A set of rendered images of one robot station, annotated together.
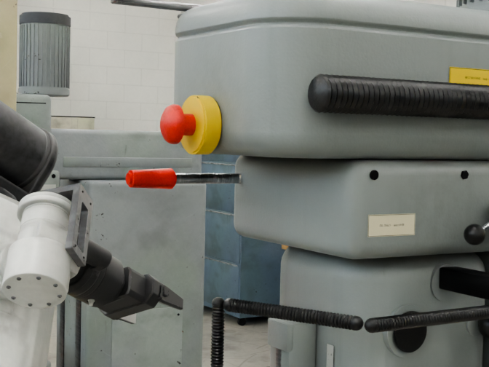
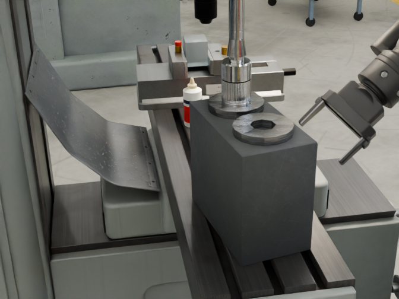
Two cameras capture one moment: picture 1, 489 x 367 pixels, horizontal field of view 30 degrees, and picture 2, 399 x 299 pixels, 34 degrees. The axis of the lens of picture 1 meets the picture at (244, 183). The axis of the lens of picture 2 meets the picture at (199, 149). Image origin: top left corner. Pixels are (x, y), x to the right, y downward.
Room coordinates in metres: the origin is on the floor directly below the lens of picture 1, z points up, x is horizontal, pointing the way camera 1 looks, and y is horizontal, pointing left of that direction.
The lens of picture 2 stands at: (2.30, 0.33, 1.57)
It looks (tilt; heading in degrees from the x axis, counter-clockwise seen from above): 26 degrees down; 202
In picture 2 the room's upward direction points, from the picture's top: 1 degrees counter-clockwise
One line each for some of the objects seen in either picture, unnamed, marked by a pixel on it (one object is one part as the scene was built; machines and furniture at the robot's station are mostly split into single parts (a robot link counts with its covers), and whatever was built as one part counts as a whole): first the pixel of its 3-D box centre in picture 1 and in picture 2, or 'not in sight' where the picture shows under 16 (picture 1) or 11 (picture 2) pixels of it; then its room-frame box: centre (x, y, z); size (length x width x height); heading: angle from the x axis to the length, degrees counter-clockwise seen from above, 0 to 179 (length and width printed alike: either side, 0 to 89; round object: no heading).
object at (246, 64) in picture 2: not in sight; (236, 63); (1.38, 0.03, 1.23); 0.05 x 0.05 x 0.01
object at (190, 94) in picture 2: not in sight; (192, 101); (1.08, -0.17, 1.02); 0.04 x 0.04 x 0.11
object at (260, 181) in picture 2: not in sight; (248, 169); (1.42, 0.06, 1.07); 0.22 x 0.12 x 0.20; 42
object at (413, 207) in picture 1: (404, 199); not in sight; (1.07, -0.19, 1.68); 0.34 x 0.24 x 0.10; 121
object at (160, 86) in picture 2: not in sight; (208, 73); (0.90, -0.21, 1.02); 0.35 x 0.15 x 0.11; 118
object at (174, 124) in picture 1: (179, 124); not in sight; (0.92, 0.07, 1.76); 0.04 x 0.03 x 0.04; 31
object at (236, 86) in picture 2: not in sight; (236, 83); (1.38, 0.03, 1.19); 0.05 x 0.05 x 0.06
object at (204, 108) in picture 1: (199, 124); not in sight; (0.93, 0.05, 1.76); 0.06 x 0.02 x 0.06; 31
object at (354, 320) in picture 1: (297, 314); not in sight; (0.87, -0.05, 1.58); 0.17 x 0.01 x 0.01; 57
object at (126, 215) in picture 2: not in sight; (208, 175); (1.05, -0.15, 0.83); 0.50 x 0.35 x 0.12; 121
